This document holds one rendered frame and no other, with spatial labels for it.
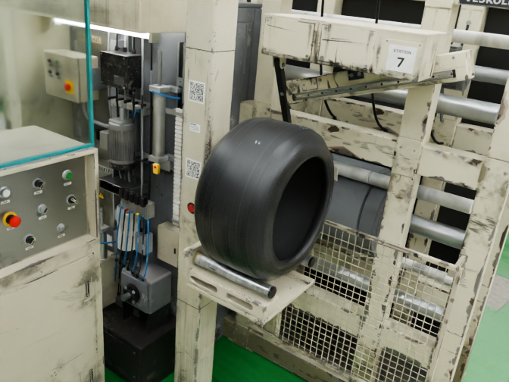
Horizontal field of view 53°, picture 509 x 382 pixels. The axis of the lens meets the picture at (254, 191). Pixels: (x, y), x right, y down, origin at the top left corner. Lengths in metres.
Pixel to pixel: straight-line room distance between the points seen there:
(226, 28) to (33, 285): 1.13
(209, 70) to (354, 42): 0.49
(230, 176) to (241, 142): 0.13
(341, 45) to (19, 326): 1.49
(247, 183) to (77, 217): 0.78
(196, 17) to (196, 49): 0.10
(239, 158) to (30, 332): 1.02
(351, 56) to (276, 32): 0.31
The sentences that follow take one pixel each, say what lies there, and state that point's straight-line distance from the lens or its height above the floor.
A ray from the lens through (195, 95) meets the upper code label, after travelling 1.83.
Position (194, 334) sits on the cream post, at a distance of 2.24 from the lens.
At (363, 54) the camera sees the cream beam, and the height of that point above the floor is 1.69.
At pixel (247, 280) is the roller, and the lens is 1.81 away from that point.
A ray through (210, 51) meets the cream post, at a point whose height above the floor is 1.65.
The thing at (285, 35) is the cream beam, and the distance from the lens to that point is 1.90.
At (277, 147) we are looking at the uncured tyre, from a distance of 1.60.
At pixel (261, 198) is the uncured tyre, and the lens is 1.55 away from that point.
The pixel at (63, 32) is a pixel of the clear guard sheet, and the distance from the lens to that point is 1.84.
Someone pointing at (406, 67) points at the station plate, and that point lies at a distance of 1.71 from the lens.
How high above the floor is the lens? 1.88
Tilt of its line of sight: 22 degrees down
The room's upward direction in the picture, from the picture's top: 5 degrees clockwise
